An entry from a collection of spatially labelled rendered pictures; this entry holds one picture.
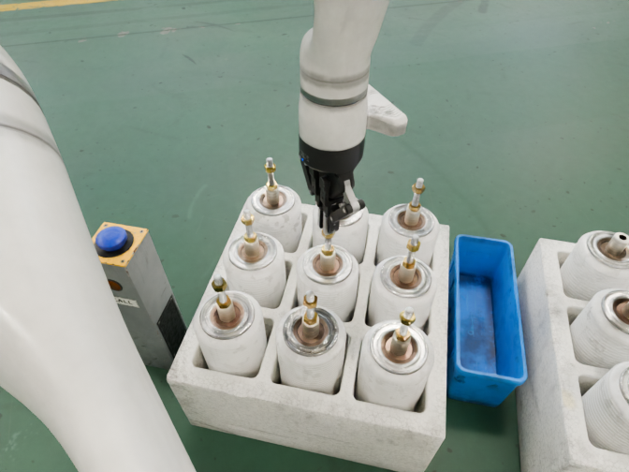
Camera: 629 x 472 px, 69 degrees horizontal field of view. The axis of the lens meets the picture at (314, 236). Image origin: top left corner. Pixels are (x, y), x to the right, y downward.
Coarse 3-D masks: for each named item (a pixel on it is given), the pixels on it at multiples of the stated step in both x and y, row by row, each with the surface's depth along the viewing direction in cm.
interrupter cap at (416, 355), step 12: (384, 324) 61; (396, 324) 62; (372, 336) 60; (384, 336) 60; (420, 336) 60; (372, 348) 59; (384, 348) 59; (408, 348) 59; (420, 348) 59; (384, 360) 58; (396, 360) 58; (408, 360) 58; (420, 360) 58; (396, 372) 57; (408, 372) 57
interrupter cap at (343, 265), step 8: (320, 248) 71; (336, 248) 71; (312, 256) 70; (336, 256) 70; (344, 256) 70; (304, 264) 68; (312, 264) 69; (336, 264) 69; (344, 264) 68; (352, 264) 68; (304, 272) 68; (312, 272) 68; (320, 272) 68; (328, 272) 68; (336, 272) 68; (344, 272) 68; (312, 280) 67; (320, 280) 67; (328, 280) 67; (336, 280) 66
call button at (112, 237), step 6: (108, 228) 63; (114, 228) 63; (120, 228) 63; (102, 234) 62; (108, 234) 62; (114, 234) 62; (120, 234) 62; (126, 234) 63; (96, 240) 62; (102, 240) 62; (108, 240) 62; (114, 240) 62; (120, 240) 62; (102, 246) 61; (108, 246) 61; (114, 246) 61; (120, 246) 62
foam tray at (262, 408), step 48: (288, 288) 75; (192, 336) 69; (432, 336) 69; (192, 384) 64; (240, 384) 64; (432, 384) 64; (240, 432) 75; (288, 432) 70; (336, 432) 65; (384, 432) 61; (432, 432) 59
